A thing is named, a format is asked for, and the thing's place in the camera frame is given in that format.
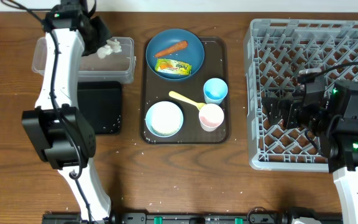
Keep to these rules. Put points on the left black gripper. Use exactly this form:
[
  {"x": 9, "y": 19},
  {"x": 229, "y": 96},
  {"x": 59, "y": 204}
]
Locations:
[{"x": 106, "y": 35}]

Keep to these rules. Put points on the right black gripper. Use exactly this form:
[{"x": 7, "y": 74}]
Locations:
[{"x": 279, "y": 104}]

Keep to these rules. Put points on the white tissue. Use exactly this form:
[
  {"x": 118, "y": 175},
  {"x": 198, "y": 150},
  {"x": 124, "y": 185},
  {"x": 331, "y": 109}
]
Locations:
[{"x": 109, "y": 48}]

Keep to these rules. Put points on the light blue cup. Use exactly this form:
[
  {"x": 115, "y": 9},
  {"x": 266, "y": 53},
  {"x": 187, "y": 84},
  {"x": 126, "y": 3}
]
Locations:
[{"x": 215, "y": 90}]

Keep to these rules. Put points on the yellow green snack wrapper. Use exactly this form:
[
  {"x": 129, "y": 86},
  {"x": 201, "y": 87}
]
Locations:
[{"x": 173, "y": 67}]

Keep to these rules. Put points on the pink cup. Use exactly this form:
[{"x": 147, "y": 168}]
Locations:
[{"x": 211, "y": 116}]

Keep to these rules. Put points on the orange carrot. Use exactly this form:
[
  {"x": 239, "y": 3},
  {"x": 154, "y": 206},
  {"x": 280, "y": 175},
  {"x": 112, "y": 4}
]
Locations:
[{"x": 172, "y": 49}]

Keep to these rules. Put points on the light blue rice bowl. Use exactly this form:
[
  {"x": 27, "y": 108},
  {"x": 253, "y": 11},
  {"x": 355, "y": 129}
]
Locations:
[{"x": 164, "y": 119}]

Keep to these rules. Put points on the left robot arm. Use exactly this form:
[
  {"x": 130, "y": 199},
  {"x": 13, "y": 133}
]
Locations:
[{"x": 56, "y": 128}]

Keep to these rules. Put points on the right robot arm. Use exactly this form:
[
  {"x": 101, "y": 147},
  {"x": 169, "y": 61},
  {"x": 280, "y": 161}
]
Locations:
[{"x": 334, "y": 121}]

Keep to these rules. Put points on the clear plastic waste bin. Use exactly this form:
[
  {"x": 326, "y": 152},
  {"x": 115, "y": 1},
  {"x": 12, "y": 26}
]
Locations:
[{"x": 118, "y": 66}]

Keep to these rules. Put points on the grey dishwasher rack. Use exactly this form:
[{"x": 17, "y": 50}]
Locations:
[{"x": 275, "y": 50}]

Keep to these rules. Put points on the black rectangular tray bin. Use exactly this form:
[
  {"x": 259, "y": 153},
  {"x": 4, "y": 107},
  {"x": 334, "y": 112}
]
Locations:
[{"x": 101, "y": 104}]

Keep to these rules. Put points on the yellow plastic spoon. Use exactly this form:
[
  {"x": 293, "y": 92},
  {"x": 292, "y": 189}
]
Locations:
[{"x": 182, "y": 98}]

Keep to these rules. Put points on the brown serving tray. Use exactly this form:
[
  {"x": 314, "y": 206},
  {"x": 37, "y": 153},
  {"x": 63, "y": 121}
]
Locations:
[{"x": 155, "y": 89}]

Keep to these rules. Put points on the dark blue plate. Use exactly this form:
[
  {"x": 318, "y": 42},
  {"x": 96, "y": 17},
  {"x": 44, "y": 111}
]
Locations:
[{"x": 193, "y": 54}]

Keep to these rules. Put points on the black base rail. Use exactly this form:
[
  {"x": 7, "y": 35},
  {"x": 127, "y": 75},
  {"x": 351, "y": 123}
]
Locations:
[{"x": 256, "y": 215}]

